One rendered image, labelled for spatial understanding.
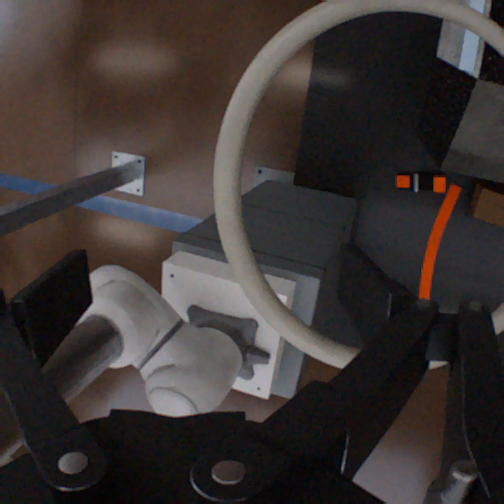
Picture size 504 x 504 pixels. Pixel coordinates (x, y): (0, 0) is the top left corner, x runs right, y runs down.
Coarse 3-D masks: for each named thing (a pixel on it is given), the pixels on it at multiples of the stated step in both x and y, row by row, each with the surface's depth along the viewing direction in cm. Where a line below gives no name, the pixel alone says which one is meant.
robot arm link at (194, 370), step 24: (192, 336) 86; (216, 336) 91; (168, 360) 80; (192, 360) 81; (216, 360) 85; (240, 360) 93; (168, 384) 77; (192, 384) 78; (216, 384) 82; (168, 408) 78; (192, 408) 77
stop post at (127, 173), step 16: (112, 160) 200; (128, 160) 196; (144, 160) 193; (96, 176) 175; (112, 176) 182; (128, 176) 194; (48, 192) 150; (64, 192) 153; (80, 192) 163; (96, 192) 174; (128, 192) 203; (0, 208) 129; (16, 208) 131; (32, 208) 138; (48, 208) 147; (64, 208) 156; (0, 224) 124; (16, 224) 132
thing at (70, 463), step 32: (0, 288) 13; (0, 320) 12; (0, 352) 10; (0, 384) 11; (32, 384) 8; (32, 416) 7; (64, 416) 7; (32, 448) 6; (64, 448) 6; (96, 448) 6; (64, 480) 5; (96, 480) 5
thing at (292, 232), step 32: (256, 192) 156; (288, 192) 161; (320, 192) 167; (256, 224) 124; (288, 224) 128; (320, 224) 131; (224, 256) 103; (256, 256) 104; (288, 256) 106; (320, 256) 108; (320, 288) 99; (320, 320) 127; (288, 352) 107; (288, 384) 111
